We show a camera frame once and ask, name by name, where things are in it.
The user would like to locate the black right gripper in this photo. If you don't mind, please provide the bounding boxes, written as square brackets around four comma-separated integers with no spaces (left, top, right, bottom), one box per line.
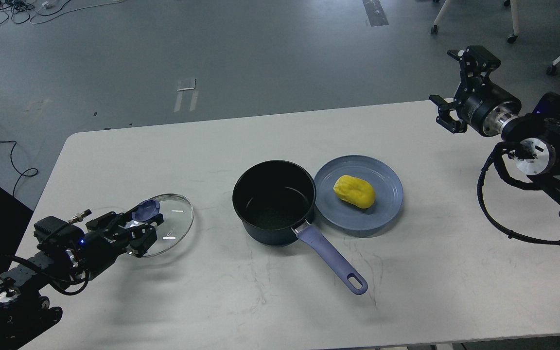
[429,46,522,137]

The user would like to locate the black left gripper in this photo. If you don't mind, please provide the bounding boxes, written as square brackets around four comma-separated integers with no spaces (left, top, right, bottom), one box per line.
[81,212,162,273]

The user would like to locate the glass pot lid purple knob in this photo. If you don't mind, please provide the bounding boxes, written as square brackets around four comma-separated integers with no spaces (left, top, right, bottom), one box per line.
[127,193,195,258]

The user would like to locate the yellow toy potato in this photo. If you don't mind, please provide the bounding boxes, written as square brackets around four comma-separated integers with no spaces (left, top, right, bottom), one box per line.
[333,175,376,209]

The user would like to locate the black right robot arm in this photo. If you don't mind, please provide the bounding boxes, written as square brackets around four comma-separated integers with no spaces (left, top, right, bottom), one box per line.
[429,46,560,246]

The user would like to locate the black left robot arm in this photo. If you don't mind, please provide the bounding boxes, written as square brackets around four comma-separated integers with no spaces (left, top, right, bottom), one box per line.
[0,206,164,350]

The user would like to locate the white chair legs with casters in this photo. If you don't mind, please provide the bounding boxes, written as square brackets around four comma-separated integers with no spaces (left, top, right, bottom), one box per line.
[430,0,521,45]

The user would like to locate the blue round plate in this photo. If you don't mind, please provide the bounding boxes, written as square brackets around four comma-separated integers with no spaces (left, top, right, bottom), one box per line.
[314,155,404,238]

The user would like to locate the dark blue saucepan purple handle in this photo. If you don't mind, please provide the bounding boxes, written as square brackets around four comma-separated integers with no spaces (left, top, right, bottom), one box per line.
[232,160,368,295]

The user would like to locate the black floor cable left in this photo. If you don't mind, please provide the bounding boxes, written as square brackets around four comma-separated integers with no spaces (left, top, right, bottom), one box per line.
[0,109,39,197]

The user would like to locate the tangled cables top left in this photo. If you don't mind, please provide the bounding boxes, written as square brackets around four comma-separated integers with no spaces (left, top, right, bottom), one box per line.
[0,0,125,31]

